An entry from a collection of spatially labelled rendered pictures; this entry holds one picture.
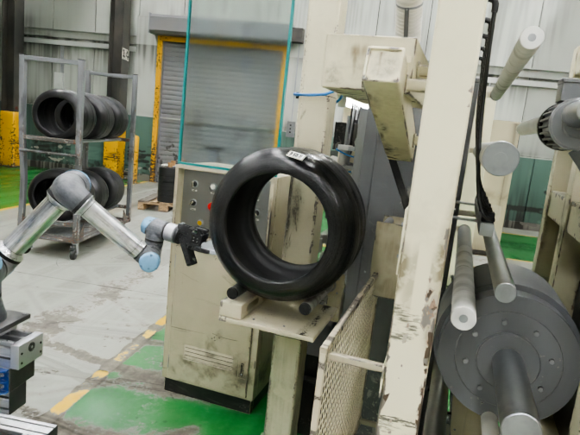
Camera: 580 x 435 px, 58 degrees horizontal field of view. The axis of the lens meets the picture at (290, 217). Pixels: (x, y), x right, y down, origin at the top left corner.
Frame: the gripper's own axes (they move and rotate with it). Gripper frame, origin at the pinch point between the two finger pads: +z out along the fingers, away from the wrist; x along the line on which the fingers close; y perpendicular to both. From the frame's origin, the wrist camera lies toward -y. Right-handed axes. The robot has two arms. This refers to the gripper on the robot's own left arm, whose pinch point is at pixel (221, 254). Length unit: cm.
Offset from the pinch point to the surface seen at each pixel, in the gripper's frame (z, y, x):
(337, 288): 44, -7, 24
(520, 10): 103, 325, 925
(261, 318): 23.1, -17.6, -4.8
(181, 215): -53, -8, 62
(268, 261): 14.9, -1.5, 15.0
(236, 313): 15.5, -16.1, -11.0
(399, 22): 33, 108, 69
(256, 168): 11.6, 37.5, -11.5
